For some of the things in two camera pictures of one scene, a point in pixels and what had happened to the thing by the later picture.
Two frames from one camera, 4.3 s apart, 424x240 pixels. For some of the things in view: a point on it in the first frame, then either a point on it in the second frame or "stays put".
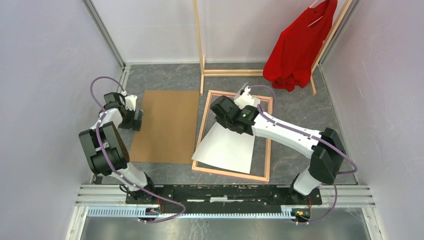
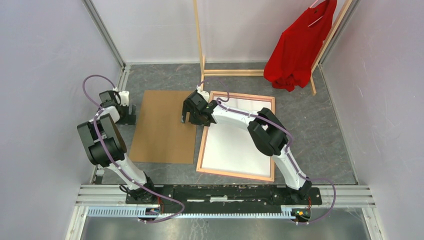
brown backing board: [168, 131] stays put
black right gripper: [221, 120] → [185, 109]
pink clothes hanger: [310, 7] stays put
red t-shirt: [290, 63] stays put
